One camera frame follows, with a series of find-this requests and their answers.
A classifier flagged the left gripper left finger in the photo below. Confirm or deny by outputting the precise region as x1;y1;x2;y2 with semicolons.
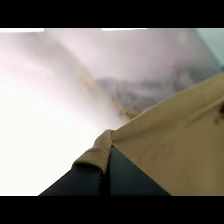
39;163;103;197

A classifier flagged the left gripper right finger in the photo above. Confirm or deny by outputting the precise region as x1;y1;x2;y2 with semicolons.
107;145;172;197

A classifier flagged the tan shirt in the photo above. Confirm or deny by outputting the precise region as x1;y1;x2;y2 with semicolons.
71;72;224;197

